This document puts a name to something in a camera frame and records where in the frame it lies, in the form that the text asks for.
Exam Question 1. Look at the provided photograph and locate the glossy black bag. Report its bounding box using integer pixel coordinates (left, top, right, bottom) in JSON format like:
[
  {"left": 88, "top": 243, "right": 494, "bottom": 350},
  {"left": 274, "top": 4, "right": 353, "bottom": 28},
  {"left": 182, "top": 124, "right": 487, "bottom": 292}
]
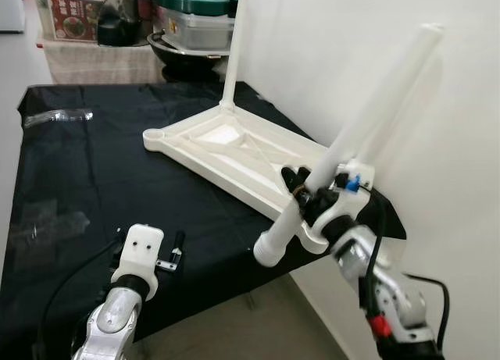
[{"left": 98, "top": 0, "right": 153, "bottom": 47}]

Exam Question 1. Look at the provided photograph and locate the orange lidded storage box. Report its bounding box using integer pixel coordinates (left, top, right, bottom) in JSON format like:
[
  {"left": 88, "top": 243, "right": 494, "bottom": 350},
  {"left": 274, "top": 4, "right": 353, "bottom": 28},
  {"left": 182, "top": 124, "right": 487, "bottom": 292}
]
[{"left": 43, "top": 0, "right": 106, "bottom": 42}]

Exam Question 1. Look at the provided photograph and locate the beige cloth covered bench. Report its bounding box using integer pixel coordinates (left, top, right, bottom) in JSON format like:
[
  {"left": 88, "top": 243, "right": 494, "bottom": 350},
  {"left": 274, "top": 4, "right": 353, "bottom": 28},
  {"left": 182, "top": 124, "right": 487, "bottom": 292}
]
[{"left": 37, "top": 38, "right": 169, "bottom": 85}]

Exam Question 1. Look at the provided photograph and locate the white cabinet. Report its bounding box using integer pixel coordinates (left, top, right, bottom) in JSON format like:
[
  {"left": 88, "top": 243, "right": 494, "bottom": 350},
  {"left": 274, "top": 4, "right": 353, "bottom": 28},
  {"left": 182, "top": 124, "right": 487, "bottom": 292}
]
[{"left": 0, "top": 0, "right": 26, "bottom": 34}]

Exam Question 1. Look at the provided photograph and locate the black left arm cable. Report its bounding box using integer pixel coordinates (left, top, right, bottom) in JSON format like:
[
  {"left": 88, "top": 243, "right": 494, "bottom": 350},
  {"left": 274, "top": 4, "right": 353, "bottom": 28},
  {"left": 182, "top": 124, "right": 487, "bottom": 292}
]
[{"left": 35, "top": 243, "right": 122, "bottom": 353}]

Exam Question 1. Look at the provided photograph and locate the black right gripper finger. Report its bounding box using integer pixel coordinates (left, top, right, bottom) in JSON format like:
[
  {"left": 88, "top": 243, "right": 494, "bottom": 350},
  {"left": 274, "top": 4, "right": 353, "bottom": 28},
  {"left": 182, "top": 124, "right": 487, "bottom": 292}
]
[{"left": 281, "top": 166, "right": 312, "bottom": 201}]

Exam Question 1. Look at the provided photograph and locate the black tablecloth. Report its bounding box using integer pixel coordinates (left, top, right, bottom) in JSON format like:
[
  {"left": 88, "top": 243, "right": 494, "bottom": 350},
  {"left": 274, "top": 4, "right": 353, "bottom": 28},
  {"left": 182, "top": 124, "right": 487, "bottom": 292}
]
[{"left": 0, "top": 80, "right": 407, "bottom": 353}]

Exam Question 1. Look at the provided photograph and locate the clear tape patch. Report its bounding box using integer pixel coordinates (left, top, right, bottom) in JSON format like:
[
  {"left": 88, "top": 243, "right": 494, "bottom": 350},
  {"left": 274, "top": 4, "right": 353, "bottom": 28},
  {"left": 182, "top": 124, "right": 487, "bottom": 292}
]
[
  {"left": 23, "top": 109, "right": 95, "bottom": 128},
  {"left": 8, "top": 200, "right": 91, "bottom": 244}
]

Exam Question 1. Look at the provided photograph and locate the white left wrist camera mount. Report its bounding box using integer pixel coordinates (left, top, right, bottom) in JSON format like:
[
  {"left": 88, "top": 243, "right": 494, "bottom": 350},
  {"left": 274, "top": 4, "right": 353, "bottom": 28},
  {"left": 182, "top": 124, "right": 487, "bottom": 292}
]
[{"left": 109, "top": 223, "right": 166, "bottom": 298}]

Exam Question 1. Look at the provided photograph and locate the white plastic table leg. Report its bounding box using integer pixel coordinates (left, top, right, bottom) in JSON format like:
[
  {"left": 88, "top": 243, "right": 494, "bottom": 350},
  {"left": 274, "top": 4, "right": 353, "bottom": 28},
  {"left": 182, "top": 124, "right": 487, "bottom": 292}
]
[
  {"left": 221, "top": 0, "right": 251, "bottom": 111},
  {"left": 355, "top": 55, "right": 442, "bottom": 169},
  {"left": 252, "top": 23, "right": 446, "bottom": 267}
]

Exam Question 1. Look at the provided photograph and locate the white plastic table top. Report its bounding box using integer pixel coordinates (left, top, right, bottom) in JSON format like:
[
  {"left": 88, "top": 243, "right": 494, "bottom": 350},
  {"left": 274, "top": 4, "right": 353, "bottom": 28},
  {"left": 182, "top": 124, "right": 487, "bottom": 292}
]
[{"left": 143, "top": 102, "right": 376, "bottom": 255}]

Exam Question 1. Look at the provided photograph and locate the green pot with lid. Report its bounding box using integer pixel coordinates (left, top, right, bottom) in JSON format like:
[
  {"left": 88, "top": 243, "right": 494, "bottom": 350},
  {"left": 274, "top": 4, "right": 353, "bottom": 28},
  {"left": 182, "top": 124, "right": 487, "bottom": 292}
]
[{"left": 155, "top": 0, "right": 235, "bottom": 16}]

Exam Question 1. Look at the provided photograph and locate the black wok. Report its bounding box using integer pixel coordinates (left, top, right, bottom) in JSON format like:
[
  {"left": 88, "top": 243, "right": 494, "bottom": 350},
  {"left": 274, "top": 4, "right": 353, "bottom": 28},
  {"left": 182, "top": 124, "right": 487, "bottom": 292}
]
[{"left": 147, "top": 34, "right": 231, "bottom": 80}]

